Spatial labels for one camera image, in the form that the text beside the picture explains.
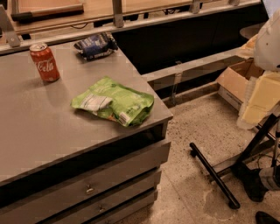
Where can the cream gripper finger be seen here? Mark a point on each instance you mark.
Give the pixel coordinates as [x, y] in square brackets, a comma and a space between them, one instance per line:
[262, 95]

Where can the blue chip bag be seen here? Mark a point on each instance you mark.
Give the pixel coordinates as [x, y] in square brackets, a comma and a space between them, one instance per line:
[96, 46]

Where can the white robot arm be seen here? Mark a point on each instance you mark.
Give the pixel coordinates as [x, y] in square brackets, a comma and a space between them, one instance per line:
[267, 48]

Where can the green rice chip bag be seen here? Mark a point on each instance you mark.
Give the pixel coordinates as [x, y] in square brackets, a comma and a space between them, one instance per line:
[113, 101]

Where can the cardboard box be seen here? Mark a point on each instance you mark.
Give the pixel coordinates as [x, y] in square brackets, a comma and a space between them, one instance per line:
[234, 79]

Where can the dark side table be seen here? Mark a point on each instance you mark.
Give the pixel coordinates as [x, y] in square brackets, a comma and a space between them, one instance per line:
[250, 31]

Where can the laptop screen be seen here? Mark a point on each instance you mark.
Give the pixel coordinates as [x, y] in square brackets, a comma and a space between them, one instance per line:
[271, 6]

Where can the black stand base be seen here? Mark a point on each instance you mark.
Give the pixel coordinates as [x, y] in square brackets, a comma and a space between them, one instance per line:
[267, 137]

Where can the middle drawer front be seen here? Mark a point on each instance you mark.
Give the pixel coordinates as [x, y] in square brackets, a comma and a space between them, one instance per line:
[110, 199]

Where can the drawer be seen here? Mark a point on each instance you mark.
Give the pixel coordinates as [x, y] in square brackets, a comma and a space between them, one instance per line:
[60, 198]
[126, 208]
[110, 199]

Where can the bottom drawer front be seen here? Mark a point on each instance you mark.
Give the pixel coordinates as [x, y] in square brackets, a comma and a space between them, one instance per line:
[126, 208]

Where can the grey drawer cabinet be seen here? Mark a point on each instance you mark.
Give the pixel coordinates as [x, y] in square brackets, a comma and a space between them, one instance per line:
[44, 141]

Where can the red Coca-Cola can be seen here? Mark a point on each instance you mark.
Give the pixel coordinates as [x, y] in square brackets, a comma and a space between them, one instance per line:
[44, 61]

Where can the top drawer front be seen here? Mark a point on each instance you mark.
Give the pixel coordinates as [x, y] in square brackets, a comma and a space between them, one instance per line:
[60, 198]

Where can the metal bracket centre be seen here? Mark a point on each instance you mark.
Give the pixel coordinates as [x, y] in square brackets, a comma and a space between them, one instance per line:
[118, 13]

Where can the metal bracket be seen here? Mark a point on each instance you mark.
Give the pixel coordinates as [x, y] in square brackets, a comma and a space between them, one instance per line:
[118, 13]
[7, 28]

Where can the black handled tool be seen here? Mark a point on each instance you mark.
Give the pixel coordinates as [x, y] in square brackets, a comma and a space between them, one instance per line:
[56, 12]

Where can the metal bracket left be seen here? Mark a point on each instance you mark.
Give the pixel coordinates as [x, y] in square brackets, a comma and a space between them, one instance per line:
[7, 28]

